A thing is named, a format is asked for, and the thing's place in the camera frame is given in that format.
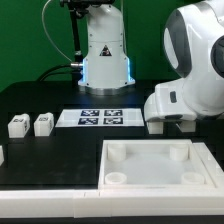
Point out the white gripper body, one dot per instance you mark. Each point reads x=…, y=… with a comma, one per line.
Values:
x=167, y=103

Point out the white square tabletop part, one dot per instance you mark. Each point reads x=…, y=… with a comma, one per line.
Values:
x=149, y=164

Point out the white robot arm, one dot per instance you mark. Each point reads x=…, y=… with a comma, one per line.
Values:
x=194, y=46

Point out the white part at left edge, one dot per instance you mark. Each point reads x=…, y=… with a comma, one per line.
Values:
x=1, y=155

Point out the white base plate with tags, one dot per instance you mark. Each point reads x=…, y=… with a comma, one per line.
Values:
x=126, y=117

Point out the white L-shaped obstacle wall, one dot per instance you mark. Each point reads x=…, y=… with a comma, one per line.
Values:
x=120, y=202

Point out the black camera stand pole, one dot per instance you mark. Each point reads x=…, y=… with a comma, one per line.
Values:
x=77, y=10

